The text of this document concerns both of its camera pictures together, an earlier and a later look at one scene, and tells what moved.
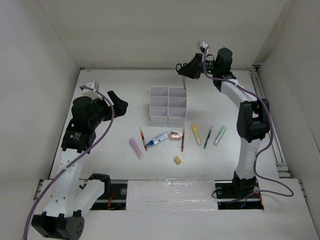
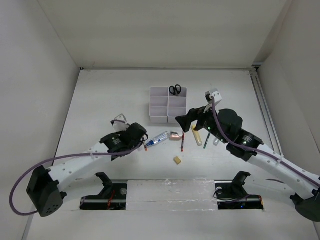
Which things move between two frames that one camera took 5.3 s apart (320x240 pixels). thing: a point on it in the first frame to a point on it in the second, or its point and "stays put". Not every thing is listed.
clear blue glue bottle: x=158 y=138 stays put
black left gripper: x=119 y=106 to x=136 y=144
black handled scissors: x=182 y=70 to x=175 y=90
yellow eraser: x=177 y=160 stays put
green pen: x=208 y=137 stays put
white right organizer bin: x=176 y=105 stays put
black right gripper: x=194 y=67 to x=193 y=114
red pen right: x=182 y=141 stays put
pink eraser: x=174 y=136 stays put
